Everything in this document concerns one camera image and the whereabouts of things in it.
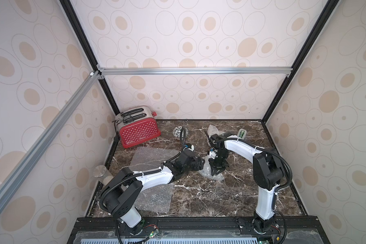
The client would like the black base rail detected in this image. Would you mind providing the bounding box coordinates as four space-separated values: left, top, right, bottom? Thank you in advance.
68 216 329 244

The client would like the black right frame post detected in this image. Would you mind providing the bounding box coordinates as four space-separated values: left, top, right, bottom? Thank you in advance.
261 0 339 123

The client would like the black left frame post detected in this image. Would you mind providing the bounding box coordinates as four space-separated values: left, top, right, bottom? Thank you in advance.
59 0 120 115

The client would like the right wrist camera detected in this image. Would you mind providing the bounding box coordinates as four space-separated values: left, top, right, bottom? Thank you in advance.
208 149 217 159

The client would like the left diagonal aluminium rail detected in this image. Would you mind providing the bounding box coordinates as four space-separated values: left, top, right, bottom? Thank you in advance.
0 71 101 214

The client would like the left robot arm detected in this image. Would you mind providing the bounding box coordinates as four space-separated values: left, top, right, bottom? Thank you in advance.
98 148 205 229

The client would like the red silver toaster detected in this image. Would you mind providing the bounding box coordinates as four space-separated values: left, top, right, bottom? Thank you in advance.
114 106 161 148

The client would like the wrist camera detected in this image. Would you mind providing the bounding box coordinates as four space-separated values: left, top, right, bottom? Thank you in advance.
208 149 217 159
185 143 195 151

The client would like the bubble wrap sheet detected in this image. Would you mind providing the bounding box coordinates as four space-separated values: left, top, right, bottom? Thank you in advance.
129 147 178 214
199 156 225 182
207 125 225 136

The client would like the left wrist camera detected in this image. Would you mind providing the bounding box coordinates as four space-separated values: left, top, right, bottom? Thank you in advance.
185 143 195 151

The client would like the horizontal aluminium rail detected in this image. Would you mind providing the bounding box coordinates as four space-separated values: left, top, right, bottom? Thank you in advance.
100 67 293 76

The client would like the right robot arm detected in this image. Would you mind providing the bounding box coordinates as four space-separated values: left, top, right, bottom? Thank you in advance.
207 133 292 234

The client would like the black white patterned bowl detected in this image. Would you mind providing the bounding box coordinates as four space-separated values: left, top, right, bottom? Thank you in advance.
172 126 189 139

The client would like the black frame post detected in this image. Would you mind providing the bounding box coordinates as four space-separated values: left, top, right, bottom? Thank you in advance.
261 0 339 123
59 0 120 115

